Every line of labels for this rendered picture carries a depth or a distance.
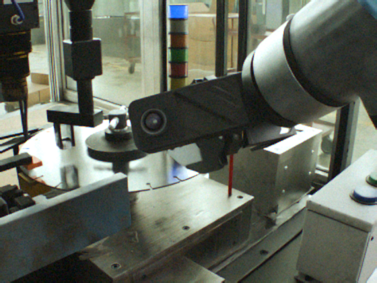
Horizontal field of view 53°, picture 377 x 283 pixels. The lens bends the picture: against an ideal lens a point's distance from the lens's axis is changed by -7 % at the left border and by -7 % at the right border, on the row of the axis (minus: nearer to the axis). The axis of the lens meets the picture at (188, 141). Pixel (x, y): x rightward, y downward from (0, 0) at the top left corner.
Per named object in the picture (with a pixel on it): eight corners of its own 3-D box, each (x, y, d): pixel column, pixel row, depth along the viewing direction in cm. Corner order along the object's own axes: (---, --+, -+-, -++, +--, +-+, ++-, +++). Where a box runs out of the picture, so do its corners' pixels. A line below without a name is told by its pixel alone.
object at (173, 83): (178, 85, 94) (178, 73, 93) (192, 88, 91) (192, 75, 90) (164, 88, 91) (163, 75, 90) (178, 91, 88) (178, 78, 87)
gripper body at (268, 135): (264, 152, 44) (343, 117, 33) (196, 168, 40) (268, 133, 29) (244, 87, 45) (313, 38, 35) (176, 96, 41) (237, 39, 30)
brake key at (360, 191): (357, 194, 61) (359, 182, 60) (380, 201, 58) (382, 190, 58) (347, 203, 58) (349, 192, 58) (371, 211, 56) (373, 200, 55)
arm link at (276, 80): (304, 113, 25) (264, 4, 27) (264, 133, 29) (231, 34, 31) (371, 102, 29) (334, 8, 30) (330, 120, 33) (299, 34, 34)
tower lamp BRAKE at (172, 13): (178, 17, 88) (178, 3, 87) (192, 17, 85) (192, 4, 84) (163, 17, 85) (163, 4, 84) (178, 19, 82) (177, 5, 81)
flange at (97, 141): (133, 162, 58) (132, 145, 57) (71, 151, 62) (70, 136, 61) (164, 136, 68) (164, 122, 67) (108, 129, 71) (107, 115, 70)
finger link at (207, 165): (200, 178, 45) (243, 159, 37) (188, 180, 44) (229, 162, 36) (189, 137, 45) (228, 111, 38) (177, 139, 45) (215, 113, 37)
